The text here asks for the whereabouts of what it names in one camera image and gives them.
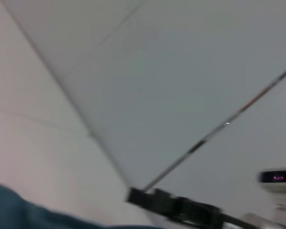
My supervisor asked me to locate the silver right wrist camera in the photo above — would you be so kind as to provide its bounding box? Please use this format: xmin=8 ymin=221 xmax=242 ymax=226
xmin=256 ymin=167 xmax=286 ymax=198

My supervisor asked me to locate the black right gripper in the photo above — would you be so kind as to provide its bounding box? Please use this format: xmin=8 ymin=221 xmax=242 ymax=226
xmin=126 ymin=187 xmax=262 ymax=229

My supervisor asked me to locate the blue teal shirt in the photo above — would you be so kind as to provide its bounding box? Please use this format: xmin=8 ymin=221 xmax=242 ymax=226
xmin=0 ymin=182 xmax=163 ymax=229

